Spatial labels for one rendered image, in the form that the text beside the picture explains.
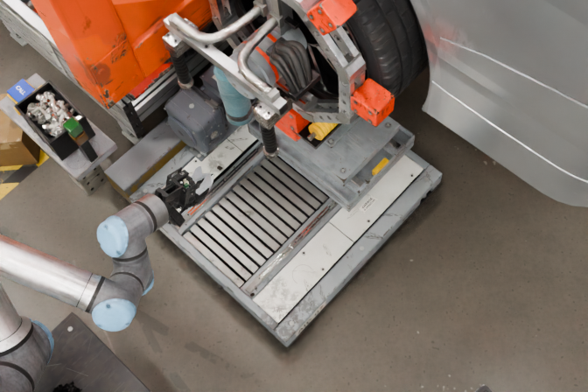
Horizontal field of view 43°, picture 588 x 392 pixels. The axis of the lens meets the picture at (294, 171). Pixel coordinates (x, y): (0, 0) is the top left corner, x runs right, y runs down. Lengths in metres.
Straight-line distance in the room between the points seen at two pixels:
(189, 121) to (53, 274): 0.90
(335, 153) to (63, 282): 1.16
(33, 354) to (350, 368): 1.01
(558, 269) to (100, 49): 1.68
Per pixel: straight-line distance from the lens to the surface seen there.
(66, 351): 2.40
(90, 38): 2.21
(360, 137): 2.61
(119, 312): 1.77
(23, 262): 1.79
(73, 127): 2.28
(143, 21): 2.35
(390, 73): 1.91
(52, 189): 2.99
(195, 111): 2.51
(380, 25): 1.84
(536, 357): 2.63
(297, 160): 2.66
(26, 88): 2.65
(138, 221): 1.83
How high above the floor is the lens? 2.48
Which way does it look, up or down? 62 degrees down
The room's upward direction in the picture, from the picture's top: 8 degrees counter-clockwise
